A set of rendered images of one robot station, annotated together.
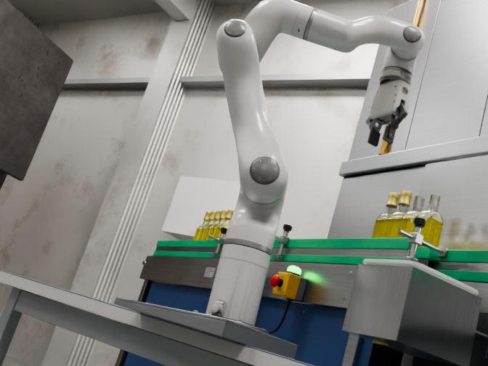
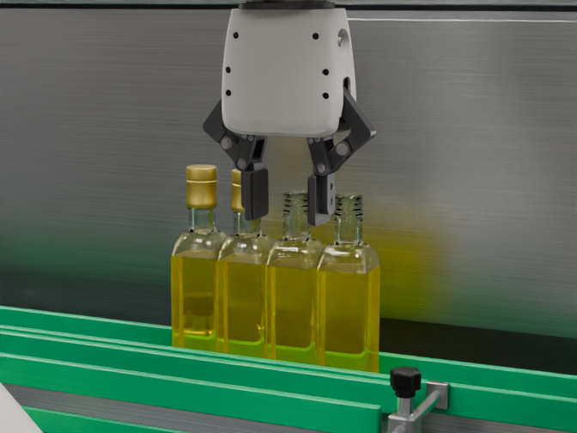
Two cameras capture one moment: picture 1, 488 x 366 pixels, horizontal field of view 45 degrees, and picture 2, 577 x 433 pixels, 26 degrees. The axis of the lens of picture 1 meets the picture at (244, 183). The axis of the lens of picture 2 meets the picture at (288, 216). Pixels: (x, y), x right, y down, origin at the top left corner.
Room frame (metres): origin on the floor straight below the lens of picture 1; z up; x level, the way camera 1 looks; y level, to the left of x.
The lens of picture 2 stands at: (0.68, 0.32, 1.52)
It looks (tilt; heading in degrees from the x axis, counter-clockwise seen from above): 10 degrees down; 321
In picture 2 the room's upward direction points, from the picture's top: straight up
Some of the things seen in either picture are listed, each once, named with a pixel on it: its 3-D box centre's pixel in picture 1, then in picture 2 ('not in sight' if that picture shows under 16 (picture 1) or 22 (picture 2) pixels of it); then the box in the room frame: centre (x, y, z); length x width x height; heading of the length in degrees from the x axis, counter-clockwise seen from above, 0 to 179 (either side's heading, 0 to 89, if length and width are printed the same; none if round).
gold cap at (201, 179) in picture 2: (393, 200); (201, 186); (1.78, -0.46, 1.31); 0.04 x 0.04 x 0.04
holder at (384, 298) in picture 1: (420, 317); not in sight; (1.33, -0.47, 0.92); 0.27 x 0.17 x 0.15; 117
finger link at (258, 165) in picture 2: (372, 133); (242, 176); (1.48, -0.29, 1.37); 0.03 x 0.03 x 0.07; 27
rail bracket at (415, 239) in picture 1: (421, 245); (412, 426); (1.47, -0.48, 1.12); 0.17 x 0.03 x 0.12; 117
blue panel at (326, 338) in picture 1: (243, 322); not in sight; (2.28, -0.16, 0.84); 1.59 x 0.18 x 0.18; 27
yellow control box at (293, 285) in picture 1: (288, 287); not in sight; (1.82, -0.23, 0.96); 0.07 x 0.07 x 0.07; 27
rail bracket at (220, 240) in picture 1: (215, 241); not in sight; (2.39, 0.04, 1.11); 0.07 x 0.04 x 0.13; 117
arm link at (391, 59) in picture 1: (402, 52); not in sight; (1.44, -0.30, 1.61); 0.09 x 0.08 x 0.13; 174
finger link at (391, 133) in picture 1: (393, 128); (333, 182); (1.41, -0.32, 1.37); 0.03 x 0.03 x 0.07; 27
